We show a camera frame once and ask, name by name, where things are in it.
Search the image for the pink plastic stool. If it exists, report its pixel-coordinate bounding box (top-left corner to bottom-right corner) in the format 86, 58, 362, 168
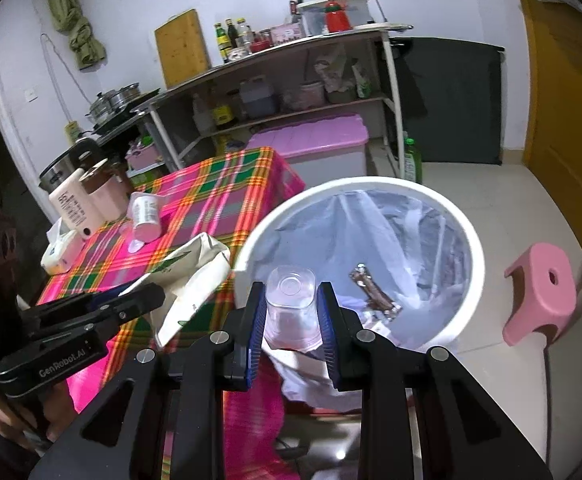
503, 242, 576, 348

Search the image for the red bottle on shelf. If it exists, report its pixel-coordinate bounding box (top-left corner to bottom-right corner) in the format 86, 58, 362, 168
323, 0, 354, 33

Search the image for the crumpled shelf plastic bag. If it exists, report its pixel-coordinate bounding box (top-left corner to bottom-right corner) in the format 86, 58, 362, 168
313, 45, 357, 93

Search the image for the pink lidded storage box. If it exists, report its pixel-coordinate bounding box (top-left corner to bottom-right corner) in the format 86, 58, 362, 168
246, 114, 370, 188

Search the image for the yellow wooden door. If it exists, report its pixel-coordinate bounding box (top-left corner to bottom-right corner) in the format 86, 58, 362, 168
516, 0, 582, 271

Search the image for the black cooktop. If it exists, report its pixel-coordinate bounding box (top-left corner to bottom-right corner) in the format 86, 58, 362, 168
91, 87, 162, 136

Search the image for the clear plastic bottle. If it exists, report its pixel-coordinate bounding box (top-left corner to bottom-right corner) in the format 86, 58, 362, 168
236, 16, 254, 51

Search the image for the green hanging cloth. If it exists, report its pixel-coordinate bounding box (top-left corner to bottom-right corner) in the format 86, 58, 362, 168
46, 0, 107, 71

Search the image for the steel steamer pot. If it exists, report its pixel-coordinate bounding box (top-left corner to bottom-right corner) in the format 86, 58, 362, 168
88, 82, 142, 123

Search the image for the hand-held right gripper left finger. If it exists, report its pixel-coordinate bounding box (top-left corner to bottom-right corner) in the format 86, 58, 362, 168
27, 281, 268, 480

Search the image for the clear storage container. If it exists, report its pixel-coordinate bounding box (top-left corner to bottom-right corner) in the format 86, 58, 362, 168
297, 0, 372, 36

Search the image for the steel rice cooker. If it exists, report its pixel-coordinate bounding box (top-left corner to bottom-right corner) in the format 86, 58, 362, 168
38, 137, 99, 193

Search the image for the white small bucket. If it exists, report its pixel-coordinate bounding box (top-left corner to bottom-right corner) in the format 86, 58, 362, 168
301, 80, 326, 106

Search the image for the person's left hand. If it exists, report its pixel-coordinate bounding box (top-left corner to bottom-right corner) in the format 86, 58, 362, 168
0, 385, 79, 461

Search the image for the black cabinet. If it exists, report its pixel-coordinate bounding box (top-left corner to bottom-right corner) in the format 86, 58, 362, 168
388, 35, 506, 166

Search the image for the wooden cutting board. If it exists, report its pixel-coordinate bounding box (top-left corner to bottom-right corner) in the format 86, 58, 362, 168
154, 8, 212, 90

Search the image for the white round trash bin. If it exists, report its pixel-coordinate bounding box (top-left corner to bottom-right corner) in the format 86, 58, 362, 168
233, 176, 486, 361

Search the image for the pink green plaid tablecloth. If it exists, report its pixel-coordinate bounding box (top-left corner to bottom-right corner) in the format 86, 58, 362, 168
36, 146, 307, 480

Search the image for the large white plastic cup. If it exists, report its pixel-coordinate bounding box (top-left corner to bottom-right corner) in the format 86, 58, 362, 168
128, 191, 163, 243

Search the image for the white tissue pack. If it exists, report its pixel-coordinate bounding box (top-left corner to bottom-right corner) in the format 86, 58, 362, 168
40, 217, 87, 276

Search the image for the brown snack wrapper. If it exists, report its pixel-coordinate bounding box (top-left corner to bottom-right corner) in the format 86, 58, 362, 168
348, 262, 403, 321

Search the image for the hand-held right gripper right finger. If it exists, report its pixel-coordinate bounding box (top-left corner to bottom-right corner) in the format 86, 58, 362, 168
316, 281, 556, 480

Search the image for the green label glass bottle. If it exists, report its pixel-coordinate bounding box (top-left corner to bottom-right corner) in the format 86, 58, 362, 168
214, 22, 232, 63

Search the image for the clear plastic bin liner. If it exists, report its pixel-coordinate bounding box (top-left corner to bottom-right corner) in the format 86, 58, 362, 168
256, 187, 472, 406

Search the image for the small clear plastic cup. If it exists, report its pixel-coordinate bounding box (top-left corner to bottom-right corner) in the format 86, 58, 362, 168
266, 266, 319, 351

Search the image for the white paper bag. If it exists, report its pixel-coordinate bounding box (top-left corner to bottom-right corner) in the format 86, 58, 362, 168
153, 232, 232, 348

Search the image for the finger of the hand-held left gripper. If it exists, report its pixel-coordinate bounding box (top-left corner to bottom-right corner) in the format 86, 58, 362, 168
18, 282, 166, 328
31, 307, 132, 346

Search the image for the white tablet box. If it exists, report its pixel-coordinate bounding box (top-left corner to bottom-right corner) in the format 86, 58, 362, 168
48, 167, 97, 238

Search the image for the yellow label bottle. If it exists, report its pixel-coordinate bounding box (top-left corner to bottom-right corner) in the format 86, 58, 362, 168
213, 91, 237, 127

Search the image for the metal kitchen shelf counter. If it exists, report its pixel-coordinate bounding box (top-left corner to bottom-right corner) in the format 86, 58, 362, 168
131, 22, 417, 176

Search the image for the large translucent jug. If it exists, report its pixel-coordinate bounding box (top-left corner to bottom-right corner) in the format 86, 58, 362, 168
239, 76, 278, 118

